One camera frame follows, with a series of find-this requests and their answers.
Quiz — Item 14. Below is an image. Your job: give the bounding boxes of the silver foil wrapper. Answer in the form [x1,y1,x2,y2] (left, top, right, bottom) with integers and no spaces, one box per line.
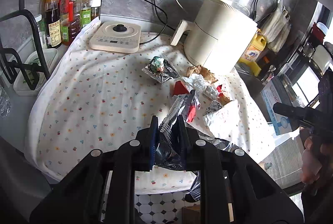
[154,98,197,192]

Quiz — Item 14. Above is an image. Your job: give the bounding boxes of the red paper carton piece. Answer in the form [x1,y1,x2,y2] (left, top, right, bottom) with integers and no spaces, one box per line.
[171,80,200,123]

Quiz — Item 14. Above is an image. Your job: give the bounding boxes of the brown paper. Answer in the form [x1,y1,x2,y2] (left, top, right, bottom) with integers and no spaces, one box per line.
[186,65,218,84]

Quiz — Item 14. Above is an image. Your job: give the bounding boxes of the person's right hand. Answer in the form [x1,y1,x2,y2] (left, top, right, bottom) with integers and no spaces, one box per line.
[300,127,332,188]

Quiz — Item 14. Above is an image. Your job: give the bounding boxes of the small foil ball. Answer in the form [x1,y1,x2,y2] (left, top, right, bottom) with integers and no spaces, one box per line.
[206,100,223,114]

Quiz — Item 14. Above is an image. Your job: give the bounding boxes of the crumpled white wrapper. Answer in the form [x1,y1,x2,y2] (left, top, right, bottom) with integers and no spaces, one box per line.
[182,74,219,100]

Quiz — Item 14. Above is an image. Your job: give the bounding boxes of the blue white tissue box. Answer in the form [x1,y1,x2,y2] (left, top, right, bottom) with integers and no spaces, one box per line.
[261,75,299,136]

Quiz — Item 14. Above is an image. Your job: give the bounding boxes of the green silver snack bag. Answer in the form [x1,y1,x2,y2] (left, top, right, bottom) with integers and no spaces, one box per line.
[142,56,180,84]

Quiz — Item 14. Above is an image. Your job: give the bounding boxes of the white floral tablecloth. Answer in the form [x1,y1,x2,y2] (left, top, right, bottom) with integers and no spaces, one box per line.
[24,21,275,181]

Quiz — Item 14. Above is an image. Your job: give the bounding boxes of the yellow detergent jug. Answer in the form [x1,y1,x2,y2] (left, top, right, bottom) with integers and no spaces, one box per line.
[238,28,267,77]

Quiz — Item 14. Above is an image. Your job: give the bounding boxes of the cream air fryer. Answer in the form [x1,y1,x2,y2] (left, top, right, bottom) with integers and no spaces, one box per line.
[170,0,257,76]

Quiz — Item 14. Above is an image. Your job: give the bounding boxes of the hanging plastic bags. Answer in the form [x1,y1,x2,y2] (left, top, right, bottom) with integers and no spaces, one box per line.
[261,0,291,54]

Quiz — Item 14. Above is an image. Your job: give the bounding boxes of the cream induction cooktop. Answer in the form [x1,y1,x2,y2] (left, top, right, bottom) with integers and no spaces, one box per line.
[89,21,141,54]

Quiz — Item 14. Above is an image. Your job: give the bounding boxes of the yellow cap green label bottle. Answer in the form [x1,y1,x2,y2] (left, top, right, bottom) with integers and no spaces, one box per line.
[80,0,91,28]

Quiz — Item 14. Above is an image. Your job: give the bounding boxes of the dark soy sauce bottle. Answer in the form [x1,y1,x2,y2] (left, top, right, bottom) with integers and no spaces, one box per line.
[45,0,62,48]

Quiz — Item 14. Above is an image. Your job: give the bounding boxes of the white plastic container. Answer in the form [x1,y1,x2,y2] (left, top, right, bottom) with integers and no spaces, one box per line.
[12,48,59,97]

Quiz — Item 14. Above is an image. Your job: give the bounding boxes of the red cap oil bottle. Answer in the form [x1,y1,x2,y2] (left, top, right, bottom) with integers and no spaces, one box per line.
[60,0,81,46]

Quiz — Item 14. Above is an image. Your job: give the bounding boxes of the black metal rack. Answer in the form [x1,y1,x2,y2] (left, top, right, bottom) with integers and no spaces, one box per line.
[1,9,50,90]

